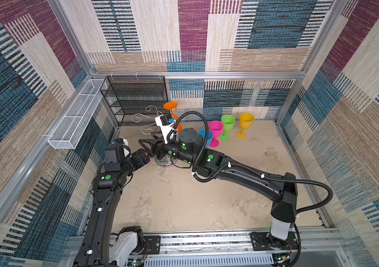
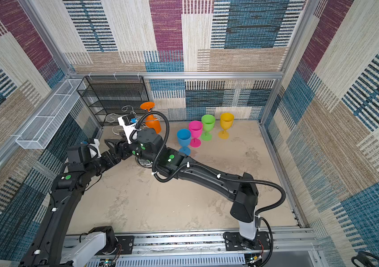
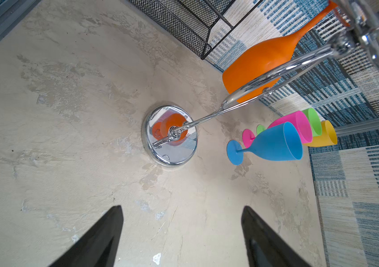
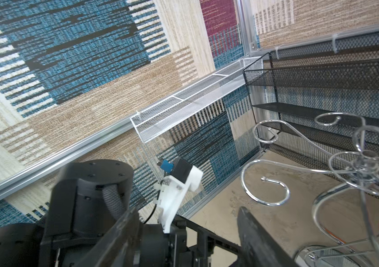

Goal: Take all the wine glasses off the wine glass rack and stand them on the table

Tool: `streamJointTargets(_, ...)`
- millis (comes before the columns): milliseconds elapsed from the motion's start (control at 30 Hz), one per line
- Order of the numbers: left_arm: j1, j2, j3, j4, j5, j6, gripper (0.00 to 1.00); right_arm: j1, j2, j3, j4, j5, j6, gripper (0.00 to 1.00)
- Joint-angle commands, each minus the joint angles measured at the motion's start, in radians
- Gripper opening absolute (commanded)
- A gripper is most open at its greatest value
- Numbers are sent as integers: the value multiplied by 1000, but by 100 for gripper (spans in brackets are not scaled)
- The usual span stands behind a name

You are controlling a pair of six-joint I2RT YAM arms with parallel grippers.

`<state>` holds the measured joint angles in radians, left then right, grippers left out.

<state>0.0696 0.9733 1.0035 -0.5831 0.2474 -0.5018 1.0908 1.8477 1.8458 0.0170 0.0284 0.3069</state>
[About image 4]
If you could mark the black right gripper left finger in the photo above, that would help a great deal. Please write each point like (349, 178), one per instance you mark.
(117, 248)

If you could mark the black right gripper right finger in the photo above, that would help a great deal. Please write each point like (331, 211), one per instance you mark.
(258, 248)

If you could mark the black wire shelf rack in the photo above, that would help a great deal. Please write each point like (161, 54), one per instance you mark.
(320, 92)

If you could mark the white wire mesh basket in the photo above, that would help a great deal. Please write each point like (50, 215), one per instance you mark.
(161, 116)

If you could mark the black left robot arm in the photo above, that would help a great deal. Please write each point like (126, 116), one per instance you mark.
(90, 223)

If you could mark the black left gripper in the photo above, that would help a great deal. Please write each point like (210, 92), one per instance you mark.
(198, 255)

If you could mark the chrome wire wine glass rack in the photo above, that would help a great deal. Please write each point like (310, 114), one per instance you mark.
(357, 169)

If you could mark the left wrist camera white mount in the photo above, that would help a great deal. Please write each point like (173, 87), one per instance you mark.
(181, 177)

